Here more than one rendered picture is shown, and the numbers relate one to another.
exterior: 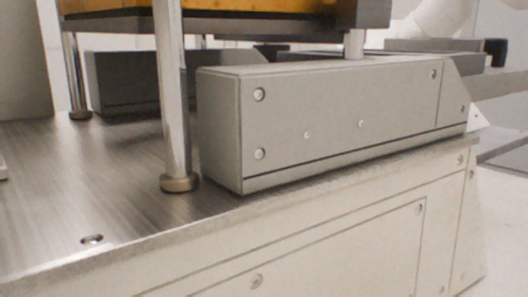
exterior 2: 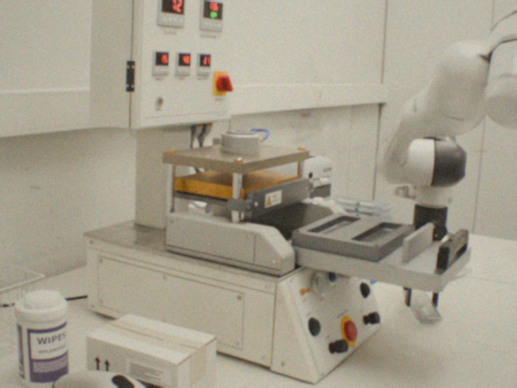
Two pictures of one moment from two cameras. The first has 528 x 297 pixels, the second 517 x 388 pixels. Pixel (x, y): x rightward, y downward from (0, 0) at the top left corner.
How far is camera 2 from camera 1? 1.19 m
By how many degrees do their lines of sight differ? 64
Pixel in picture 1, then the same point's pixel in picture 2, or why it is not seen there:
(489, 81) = (372, 267)
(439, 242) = (258, 326)
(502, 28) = not seen: outside the picture
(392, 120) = (225, 249)
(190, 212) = (153, 246)
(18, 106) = (224, 209)
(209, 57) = (298, 206)
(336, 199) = (193, 267)
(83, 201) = (153, 238)
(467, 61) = (355, 247)
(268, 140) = (174, 236)
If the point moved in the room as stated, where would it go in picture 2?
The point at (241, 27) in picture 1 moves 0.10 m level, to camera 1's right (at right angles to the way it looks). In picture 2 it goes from (203, 200) to (220, 212)
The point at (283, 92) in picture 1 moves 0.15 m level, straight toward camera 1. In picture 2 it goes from (178, 223) to (97, 225)
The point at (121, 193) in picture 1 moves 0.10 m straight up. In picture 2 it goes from (160, 240) to (161, 191)
